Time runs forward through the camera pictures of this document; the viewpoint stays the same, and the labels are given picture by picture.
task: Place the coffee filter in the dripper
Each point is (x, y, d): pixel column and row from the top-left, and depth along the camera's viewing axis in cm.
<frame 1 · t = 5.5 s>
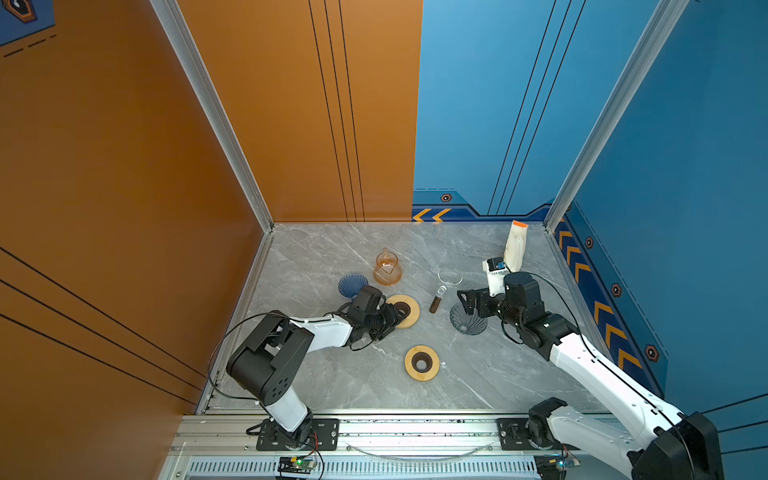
left hand: (404, 317, 91), fingers open
right hand: (471, 289, 81), fingers open
wooden holder ring: (422, 363, 87), on the table
grey ribbed glass dripper: (467, 324, 93), point 2 cm above the table
coffee filter paper pack: (516, 243, 105), point 9 cm above the table
blue ribbed plastic dripper: (352, 279, 107), on the table

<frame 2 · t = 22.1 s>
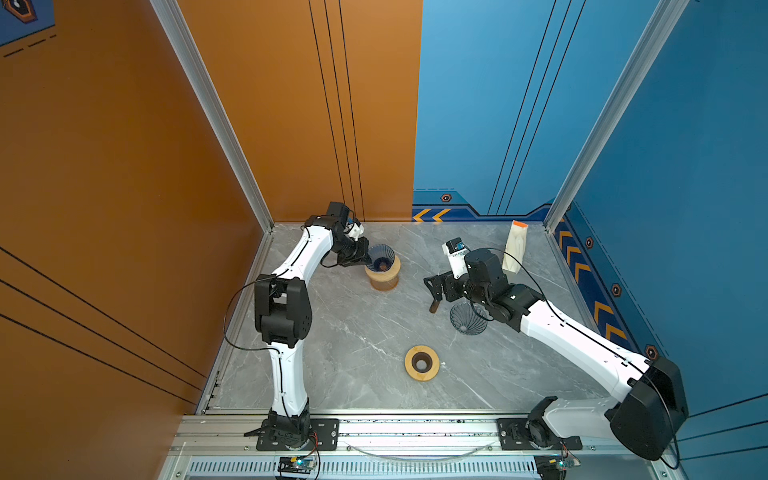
left hand: (371, 258, 93), fingers closed
right hand: (438, 274, 80), fingers open
blue ribbed plastic dripper: (382, 257, 98), point 11 cm above the table
the other named things where they were.

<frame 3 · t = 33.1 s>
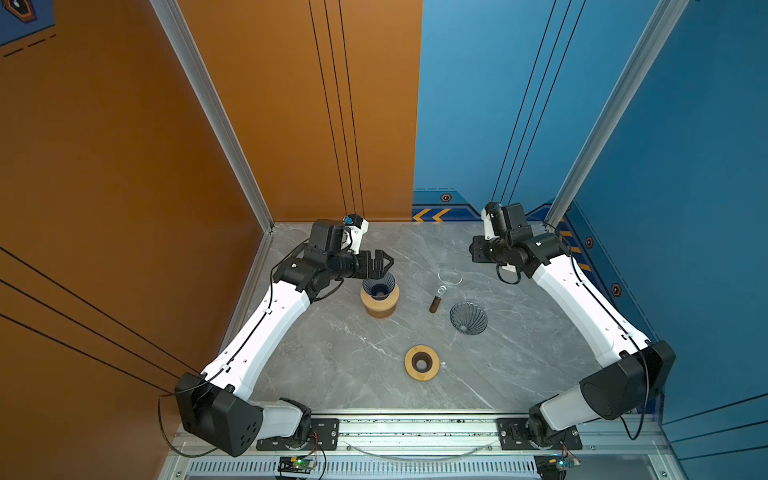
left hand: (381, 258, 75), fingers open
right hand: (475, 248, 80), fingers open
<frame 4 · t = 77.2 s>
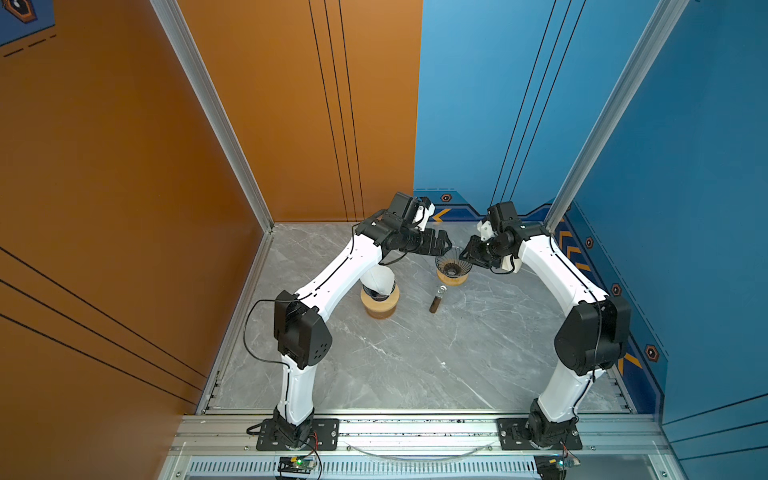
left hand: (439, 241, 81), fingers open
right hand: (461, 256, 88), fingers open
grey ribbed glass dripper: (450, 264, 93), point 14 cm above the table
white paper coffee filter: (380, 279, 88), point 15 cm above the table
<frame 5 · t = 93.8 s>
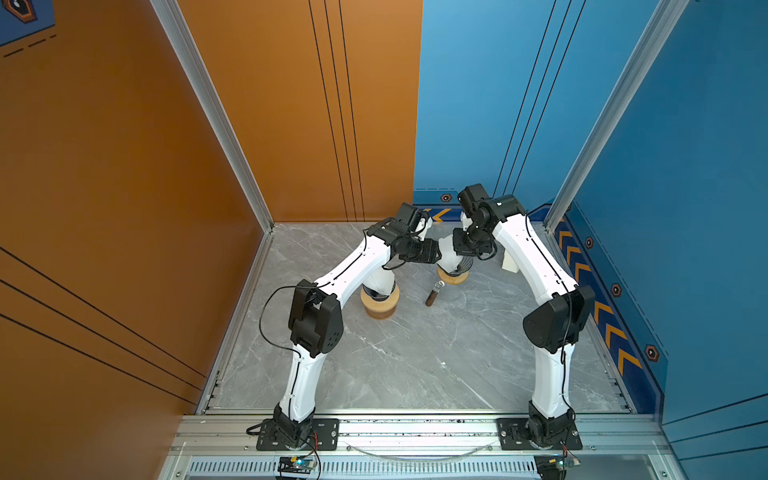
left hand: (435, 252, 88), fingers open
right hand: (457, 251, 86), fingers closed
white paper filter: (450, 259, 91), point 17 cm above the table
